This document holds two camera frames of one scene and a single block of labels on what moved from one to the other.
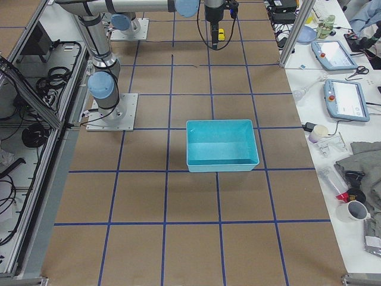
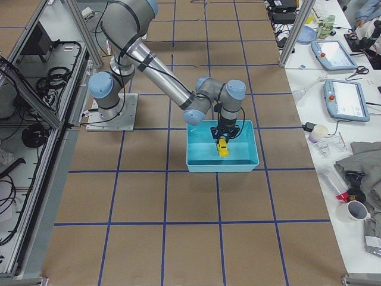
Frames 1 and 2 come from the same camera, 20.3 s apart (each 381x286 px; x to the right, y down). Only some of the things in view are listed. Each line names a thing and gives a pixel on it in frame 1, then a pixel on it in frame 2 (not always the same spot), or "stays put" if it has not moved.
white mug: [352, 211] stays put
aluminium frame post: [302, 15] stays put
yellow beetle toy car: [221, 34] → [222, 148]
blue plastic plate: [306, 36] stays put
